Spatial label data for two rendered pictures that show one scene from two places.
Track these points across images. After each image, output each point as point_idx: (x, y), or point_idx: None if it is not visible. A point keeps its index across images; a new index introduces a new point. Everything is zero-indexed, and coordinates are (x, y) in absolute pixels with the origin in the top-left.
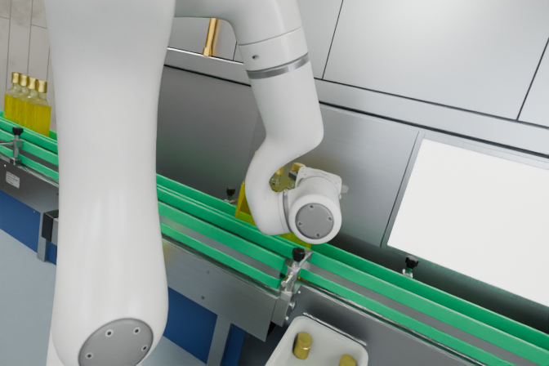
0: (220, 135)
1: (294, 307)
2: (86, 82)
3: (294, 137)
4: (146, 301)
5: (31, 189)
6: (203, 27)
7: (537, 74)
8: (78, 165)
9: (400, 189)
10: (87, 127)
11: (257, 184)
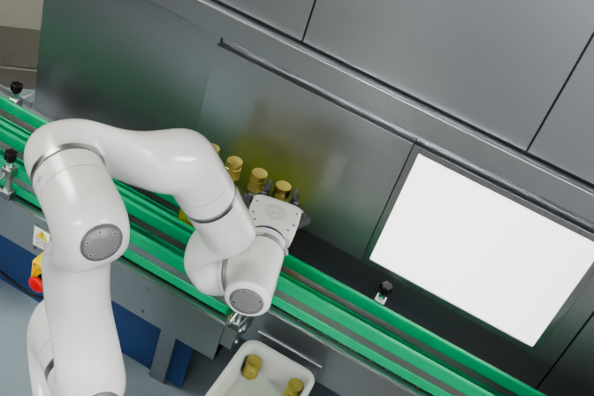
0: (156, 79)
1: (246, 330)
2: (71, 278)
3: (224, 251)
4: (113, 381)
5: None
6: None
7: (554, 107)
8: (64, 312)
9: (388, 203)
10: (71, 296)
11: (194, 270)
